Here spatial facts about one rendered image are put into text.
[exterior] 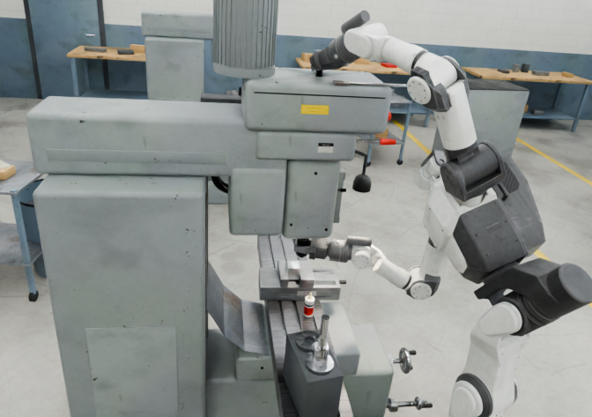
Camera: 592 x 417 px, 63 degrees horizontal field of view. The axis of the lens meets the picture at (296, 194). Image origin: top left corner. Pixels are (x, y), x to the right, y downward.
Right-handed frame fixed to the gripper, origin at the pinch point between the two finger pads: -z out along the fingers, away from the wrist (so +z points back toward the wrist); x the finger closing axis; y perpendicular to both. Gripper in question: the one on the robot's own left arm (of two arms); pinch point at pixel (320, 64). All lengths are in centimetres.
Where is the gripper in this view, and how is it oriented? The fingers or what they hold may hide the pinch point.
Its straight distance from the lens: 165.4
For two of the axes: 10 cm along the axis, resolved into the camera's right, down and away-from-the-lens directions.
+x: 8.3, -1.8, 5.3
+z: 5.2, -1.1, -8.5
